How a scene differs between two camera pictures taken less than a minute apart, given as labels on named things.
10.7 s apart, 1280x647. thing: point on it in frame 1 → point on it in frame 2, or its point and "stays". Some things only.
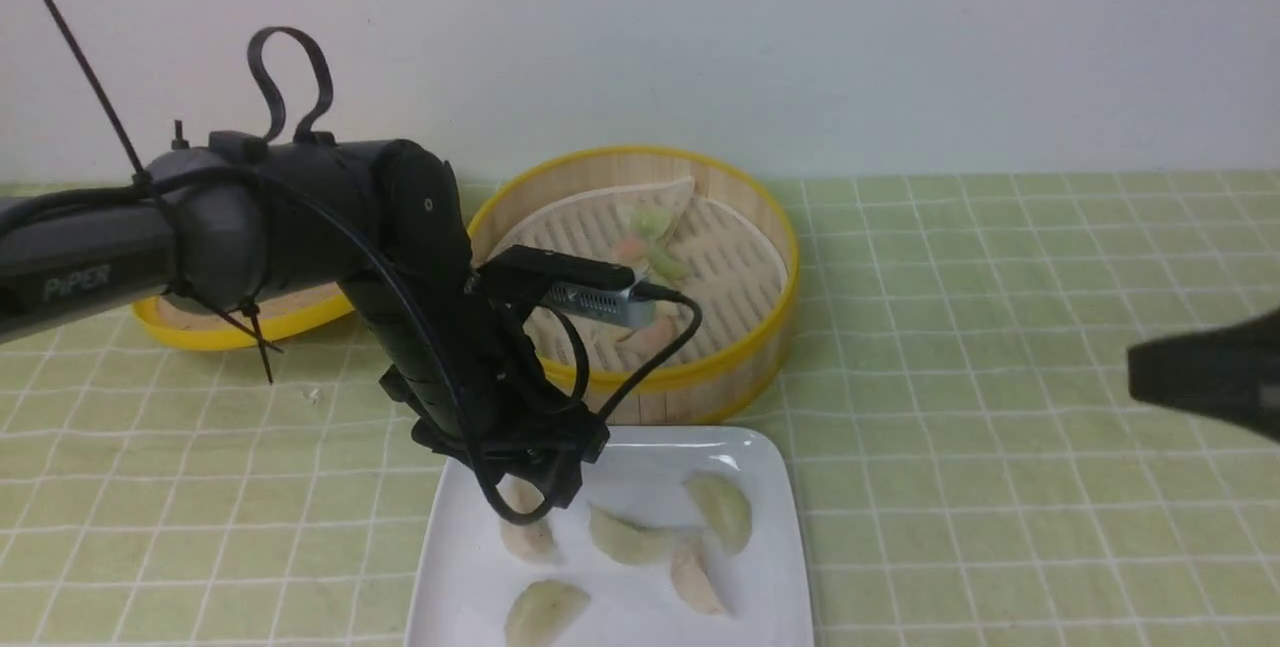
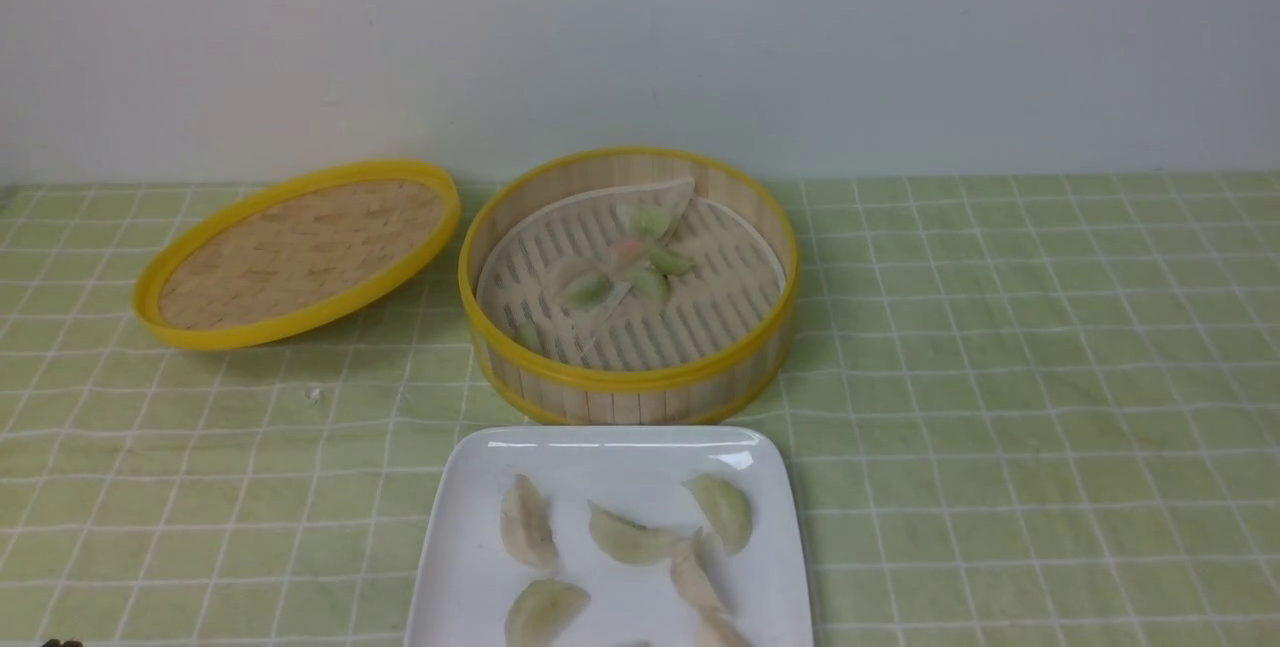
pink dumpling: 650,339 → 718,625
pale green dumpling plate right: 727,507 stays
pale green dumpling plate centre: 631,544 stays
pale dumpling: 535,541 stays
